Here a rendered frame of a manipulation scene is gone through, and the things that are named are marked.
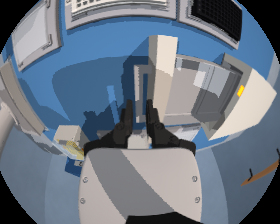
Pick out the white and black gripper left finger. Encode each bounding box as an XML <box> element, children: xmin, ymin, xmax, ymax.
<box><xmin>83</xmin><ymin>100</ymin><xmax>133</xmax><ymax>158</ymax></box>

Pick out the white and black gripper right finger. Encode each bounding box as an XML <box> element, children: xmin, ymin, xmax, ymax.
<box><xmin>146</xmin><ymin>99</ymin><xmax>196</xmax><ymax>156</ymax></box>

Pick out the blue open-top box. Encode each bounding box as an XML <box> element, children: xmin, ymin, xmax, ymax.
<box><xmin>65</xmin><ymin>157</ymin><xmax>84</xmax><ymax>177</ymax></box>

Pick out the blue bench mat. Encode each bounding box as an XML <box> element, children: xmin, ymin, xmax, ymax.
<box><xmin>2</xmin><ymin>0</ymin><xmax>275</xmax><ymax>141</ymax></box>

